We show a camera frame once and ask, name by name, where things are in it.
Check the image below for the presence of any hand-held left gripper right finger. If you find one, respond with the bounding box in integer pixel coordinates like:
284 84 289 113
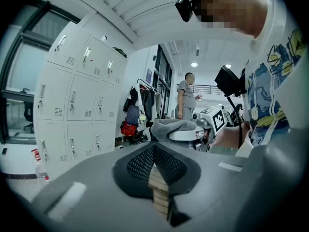
154 143 266 232

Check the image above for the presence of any dark bag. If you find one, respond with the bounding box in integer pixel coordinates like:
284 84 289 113
112 46 128 58

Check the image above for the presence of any red and black bag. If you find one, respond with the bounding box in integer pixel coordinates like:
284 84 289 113
120 121 138 137

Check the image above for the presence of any dark window frame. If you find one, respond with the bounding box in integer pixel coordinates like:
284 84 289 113
0 0 82 146

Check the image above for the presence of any black hanging garment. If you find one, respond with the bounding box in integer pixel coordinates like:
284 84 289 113
123 87 139 113

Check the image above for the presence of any beige hanging coat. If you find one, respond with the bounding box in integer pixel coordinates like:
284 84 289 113
154 92 163 118

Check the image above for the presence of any black head-mounted camera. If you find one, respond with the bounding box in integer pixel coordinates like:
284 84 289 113
175 0 195 23

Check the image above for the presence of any person's white printed t-shirt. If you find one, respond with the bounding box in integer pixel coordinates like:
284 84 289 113
235 0 309 158

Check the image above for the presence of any navy backpack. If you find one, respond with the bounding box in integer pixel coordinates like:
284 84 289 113
126 105 140 125

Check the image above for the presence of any wooden slatted platform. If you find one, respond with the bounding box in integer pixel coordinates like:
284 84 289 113
147 165 169 221

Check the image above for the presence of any grey wiping cloth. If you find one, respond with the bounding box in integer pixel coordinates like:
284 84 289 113
150 118 197 142

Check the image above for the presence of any person's right forearm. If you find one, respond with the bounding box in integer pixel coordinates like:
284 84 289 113
209 126 252 149

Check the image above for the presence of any grey metal locker door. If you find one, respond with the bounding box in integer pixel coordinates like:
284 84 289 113
95 82 121 122

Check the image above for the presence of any set of recessed metal handles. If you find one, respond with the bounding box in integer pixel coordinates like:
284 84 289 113
38 35 114 154

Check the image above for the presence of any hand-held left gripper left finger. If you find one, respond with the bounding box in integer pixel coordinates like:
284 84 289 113
31 141 169 232

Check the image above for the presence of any black jacket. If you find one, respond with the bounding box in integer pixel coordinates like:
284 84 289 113
141 87 156 121

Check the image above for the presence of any black device cable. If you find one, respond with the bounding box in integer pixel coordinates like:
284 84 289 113
226 94 243 151

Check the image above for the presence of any black chest-mounted device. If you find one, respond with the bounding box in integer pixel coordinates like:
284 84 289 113
214 64 247 97

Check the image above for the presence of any person's head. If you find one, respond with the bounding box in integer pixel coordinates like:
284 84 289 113
193 0 270 40

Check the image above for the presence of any black metal clothes rack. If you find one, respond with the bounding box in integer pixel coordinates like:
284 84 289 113
136 78 157 91

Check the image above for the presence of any clear bottle red cap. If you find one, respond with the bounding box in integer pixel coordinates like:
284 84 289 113
30 148 52 186

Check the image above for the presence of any black office chair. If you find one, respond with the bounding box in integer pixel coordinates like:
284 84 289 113
23 88 34 132

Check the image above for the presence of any grey metal locker bank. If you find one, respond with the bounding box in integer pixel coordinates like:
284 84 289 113
33 20 129 178

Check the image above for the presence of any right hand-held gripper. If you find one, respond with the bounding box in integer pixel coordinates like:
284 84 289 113
169 106 227 152

